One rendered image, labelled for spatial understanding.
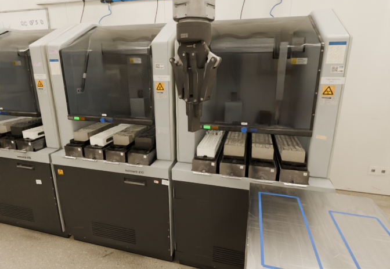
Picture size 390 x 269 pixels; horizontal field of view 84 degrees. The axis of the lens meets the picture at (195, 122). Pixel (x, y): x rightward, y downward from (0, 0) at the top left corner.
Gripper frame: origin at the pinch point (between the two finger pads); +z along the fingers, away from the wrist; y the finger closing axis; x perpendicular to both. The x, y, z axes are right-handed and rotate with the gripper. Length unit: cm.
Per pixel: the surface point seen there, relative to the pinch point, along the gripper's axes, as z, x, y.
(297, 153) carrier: 33, 76, 10
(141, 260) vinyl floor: 120, 35, -72
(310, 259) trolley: 36.9, 14.3, 27.0
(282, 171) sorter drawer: 40, 66, 6
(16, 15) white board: -69, 62, -318
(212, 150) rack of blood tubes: 34, 55, -29
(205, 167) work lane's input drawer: 42, 51, -31
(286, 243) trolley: 36.9, 16.1, 20.5
